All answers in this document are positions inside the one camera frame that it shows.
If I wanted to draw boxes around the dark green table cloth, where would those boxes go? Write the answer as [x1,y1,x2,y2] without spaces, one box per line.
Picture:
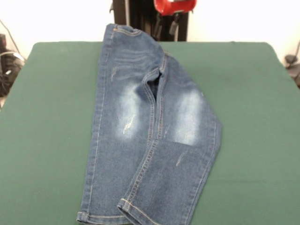
[0,41,300,225]

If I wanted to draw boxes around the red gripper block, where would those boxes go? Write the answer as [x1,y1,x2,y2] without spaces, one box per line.
[152,0,199,42]

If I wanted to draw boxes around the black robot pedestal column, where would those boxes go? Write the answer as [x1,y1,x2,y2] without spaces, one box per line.
[110,0,195,42]

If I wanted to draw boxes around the black equipment with cables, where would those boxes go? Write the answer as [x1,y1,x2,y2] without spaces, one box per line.
[0,34,26,97]

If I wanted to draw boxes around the blue denim jeans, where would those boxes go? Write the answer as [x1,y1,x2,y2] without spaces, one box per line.
[76,22,223,225]

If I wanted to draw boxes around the grey wheeled chair base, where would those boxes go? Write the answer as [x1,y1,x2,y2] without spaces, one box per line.
[284,54,300,89]

